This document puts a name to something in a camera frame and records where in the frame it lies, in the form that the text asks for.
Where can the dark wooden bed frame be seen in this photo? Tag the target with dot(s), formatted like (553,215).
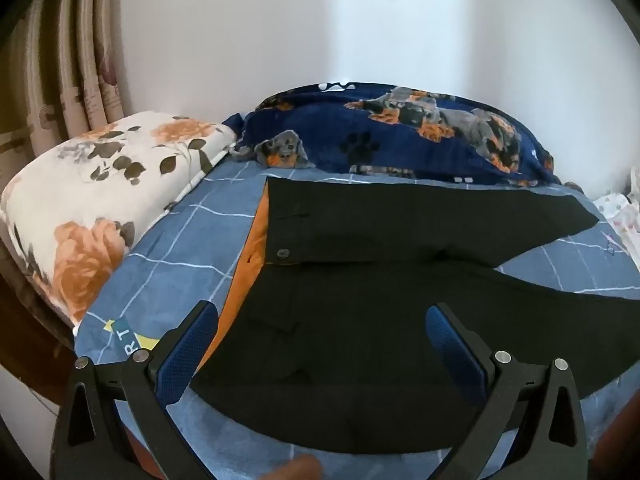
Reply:
(25,320)

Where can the blue checked bed sheet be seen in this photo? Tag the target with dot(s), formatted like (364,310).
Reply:
(190,240)

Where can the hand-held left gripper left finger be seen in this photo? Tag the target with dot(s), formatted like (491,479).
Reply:
(192,345)

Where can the white floral pillow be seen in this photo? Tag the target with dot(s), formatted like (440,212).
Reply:
(75,185)

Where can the black pants with orange lining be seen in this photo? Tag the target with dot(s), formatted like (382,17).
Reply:
(350,310)

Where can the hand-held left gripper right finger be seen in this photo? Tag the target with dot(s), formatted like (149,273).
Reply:
(452,350)

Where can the white dotted cloth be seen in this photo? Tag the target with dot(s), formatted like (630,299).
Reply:
(627,215)

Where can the navy dog print blanket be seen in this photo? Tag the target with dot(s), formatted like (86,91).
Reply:
(325,125)

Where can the beige patterned curtain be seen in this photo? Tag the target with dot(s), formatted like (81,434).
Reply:
(75,60)

